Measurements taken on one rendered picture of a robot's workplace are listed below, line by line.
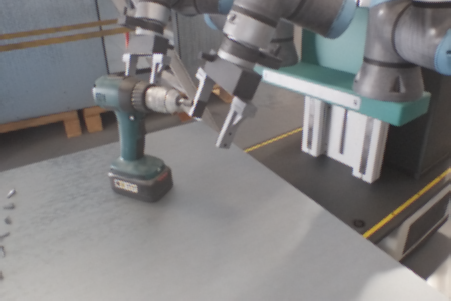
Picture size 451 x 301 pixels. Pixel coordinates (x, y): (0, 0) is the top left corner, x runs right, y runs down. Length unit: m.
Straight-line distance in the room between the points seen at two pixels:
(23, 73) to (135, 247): 2.18
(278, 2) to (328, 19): 0.10
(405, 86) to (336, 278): 0.60
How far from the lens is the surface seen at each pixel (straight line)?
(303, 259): 0.56
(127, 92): 0.60
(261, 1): 0.62
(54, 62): 2.65
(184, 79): 2.03
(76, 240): 0.64
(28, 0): 2.60
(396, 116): 0.99
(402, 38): 0.90
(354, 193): 1.30
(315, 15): 0.67
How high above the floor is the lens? 1.04
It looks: 25 degrees down
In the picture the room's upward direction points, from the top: 2 degrees counter-clockwise
